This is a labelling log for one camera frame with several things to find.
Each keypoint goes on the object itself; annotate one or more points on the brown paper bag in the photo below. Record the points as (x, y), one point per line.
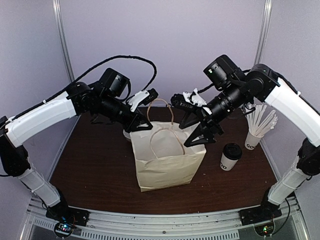
(161, 159)

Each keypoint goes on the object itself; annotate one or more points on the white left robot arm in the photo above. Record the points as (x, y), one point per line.
(98, 98)

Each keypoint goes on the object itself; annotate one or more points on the plain white round bowl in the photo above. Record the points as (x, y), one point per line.
(127, 135)

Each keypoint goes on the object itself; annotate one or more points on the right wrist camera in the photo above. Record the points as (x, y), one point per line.
(188, 101)

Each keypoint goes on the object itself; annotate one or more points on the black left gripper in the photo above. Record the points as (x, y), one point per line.
(132, 126)

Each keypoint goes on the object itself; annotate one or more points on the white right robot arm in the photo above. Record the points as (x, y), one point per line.
(236, 88)

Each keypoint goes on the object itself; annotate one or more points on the white paper coffee cup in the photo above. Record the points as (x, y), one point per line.
(227, 163)

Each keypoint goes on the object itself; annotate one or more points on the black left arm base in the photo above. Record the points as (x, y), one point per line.
(70, 215)

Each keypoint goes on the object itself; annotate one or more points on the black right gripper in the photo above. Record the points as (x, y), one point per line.
(202, 129)

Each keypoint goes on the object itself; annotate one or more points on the paper cup holding straws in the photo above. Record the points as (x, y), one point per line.
(258, 125)

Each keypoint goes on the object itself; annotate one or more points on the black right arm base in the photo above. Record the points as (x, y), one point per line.
(258, 214)

